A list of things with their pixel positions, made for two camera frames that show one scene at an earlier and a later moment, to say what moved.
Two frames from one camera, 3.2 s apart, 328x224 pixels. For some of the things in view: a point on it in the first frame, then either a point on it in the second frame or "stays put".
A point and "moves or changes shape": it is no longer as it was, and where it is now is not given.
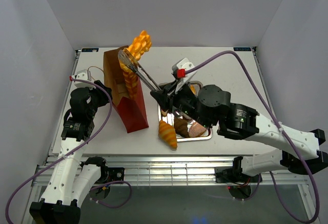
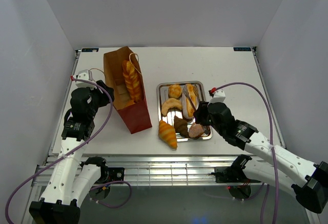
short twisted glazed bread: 141,44 to 128,103
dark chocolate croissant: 181,127 stays put
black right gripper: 167,100 to 200,114
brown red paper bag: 132,112 stays put
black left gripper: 103,99 stays put
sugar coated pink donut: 196,129 stays put
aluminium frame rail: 168,169 stays put
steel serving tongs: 127,59 moves or changes shape
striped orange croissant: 167,133 stays put
